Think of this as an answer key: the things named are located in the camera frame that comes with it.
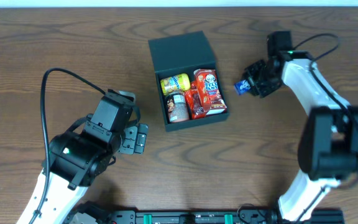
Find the blue Eclipse mints box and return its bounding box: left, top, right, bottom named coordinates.
left=234, top=80, right=251, bottom=95

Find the Hello Panda biscuit box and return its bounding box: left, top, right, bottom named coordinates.
left=194, top=69, right=227, bottom=116

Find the red candy bag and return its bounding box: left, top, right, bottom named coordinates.
left=185, top=82, right=206, bottom=119

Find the yellow snack cup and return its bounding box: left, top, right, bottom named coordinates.
left=160, top=73, right=191, bottom=95

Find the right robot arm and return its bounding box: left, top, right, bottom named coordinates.
left=242, top=50, right=358, bottom=223

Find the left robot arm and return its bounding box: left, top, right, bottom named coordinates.
left=18, top=121, right=149, bottom=223

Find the dark green open box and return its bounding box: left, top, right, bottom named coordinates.
left=149, top=31, right=229, bottom=132

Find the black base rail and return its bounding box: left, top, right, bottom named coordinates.
left=63, top=200, right=346, bottom=224

